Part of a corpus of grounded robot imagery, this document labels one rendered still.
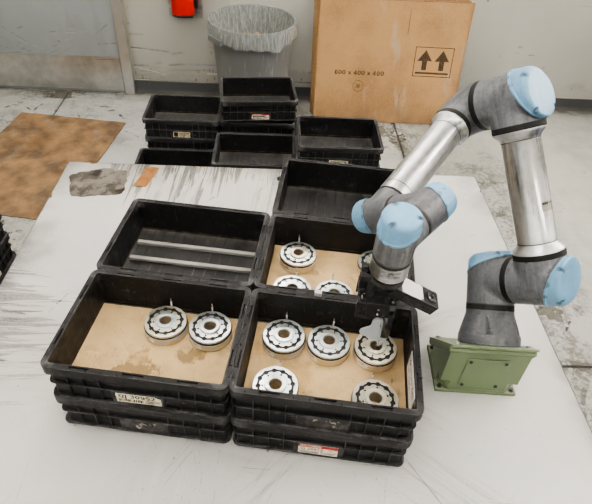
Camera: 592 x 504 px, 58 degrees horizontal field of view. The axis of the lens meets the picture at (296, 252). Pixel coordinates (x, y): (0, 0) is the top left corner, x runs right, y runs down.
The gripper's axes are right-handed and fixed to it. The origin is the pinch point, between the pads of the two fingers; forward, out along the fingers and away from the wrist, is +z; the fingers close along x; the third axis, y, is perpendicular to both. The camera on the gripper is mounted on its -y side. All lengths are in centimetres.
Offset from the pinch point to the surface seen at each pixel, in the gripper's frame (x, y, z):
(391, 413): 18.6, -2.3, 1.4
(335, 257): -35.3, 11.3, 16.8
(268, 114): -169, 52, 61
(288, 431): 19.9, 17.9, 13.5
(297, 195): -64, 26, 20
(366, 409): 18.6, 2.7, 1.2
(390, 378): 4.2, -4.0, 12.6
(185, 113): -187, 102, 78
